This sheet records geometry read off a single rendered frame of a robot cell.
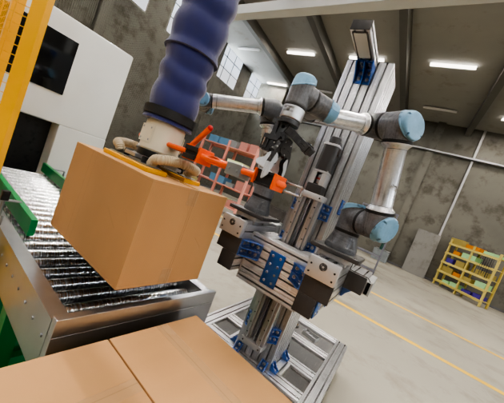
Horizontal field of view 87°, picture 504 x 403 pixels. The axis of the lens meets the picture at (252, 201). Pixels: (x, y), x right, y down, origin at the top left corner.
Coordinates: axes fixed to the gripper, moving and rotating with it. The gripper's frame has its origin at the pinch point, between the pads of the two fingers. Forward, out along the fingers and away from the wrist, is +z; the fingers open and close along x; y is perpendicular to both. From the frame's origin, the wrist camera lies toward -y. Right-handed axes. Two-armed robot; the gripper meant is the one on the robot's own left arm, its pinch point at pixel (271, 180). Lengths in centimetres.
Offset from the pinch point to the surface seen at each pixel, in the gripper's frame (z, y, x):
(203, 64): -35, 50, 2
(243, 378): 67, -13, -10
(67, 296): 68, 51, 21
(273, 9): -193, 174, -160
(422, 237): -64, -51, -1320
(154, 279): 51, 30, 4
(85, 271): 67, 68, 8
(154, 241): 35.3, 29.7, 10.5
